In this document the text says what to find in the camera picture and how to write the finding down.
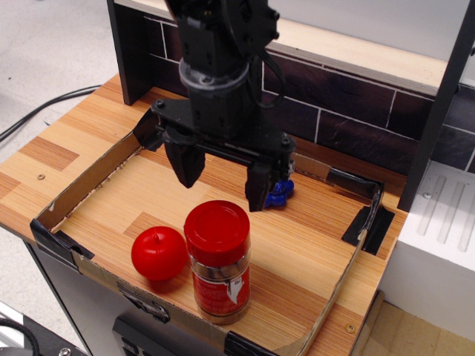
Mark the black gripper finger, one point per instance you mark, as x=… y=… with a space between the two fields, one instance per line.
x=187 y=162
x=260 y=181

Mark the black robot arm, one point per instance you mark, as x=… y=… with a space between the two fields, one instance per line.
x=224 y=53

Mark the white toy sink drainboard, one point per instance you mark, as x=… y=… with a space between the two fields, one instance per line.
x=431 y=271

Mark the black toy oven front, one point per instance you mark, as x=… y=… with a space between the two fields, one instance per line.
x=126 y=337

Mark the cardboard fence with black tape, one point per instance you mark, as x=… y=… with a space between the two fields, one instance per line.
x=301 y=255

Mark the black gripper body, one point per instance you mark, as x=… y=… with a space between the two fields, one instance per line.
x=226 y=124

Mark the wooden shelf with dark posts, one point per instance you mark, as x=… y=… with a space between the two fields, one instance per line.
x=382 y=112

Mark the red lid basil spice bottle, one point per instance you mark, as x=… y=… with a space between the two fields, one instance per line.
x=218 y=240

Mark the blue toy grape bunch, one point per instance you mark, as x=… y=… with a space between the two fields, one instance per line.
x=280 y=191

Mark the red toy apple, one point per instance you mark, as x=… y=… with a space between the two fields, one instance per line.
x=159 y=253

